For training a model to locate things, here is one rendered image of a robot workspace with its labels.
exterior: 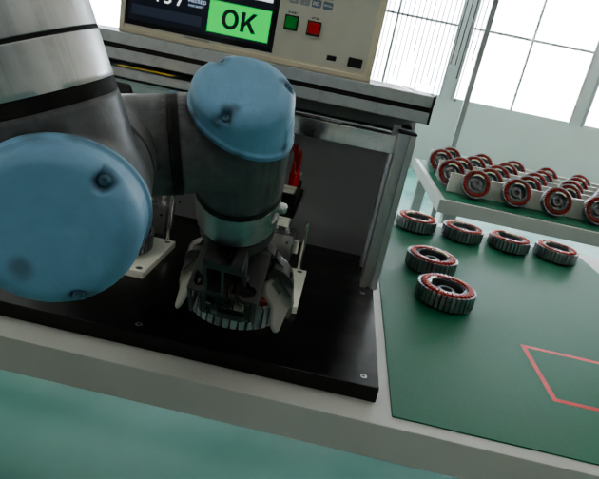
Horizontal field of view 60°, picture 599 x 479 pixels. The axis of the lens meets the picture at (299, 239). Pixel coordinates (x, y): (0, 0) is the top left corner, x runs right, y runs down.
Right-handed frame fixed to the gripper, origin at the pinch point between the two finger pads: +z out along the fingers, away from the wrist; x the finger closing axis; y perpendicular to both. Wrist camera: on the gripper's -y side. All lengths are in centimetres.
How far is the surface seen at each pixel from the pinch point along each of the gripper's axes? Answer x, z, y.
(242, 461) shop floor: 5, 104, -2
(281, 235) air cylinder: 2.3, 19.7, -24.7
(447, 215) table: 56, 88, -99
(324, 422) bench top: 14.1, 4.1, 11.3
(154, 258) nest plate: -16.5, 15.5, -11.2
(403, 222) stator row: 32, 50, -59
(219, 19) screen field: -15.9, -6.9, -45.5
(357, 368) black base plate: 17.2, 5.4, 3.0
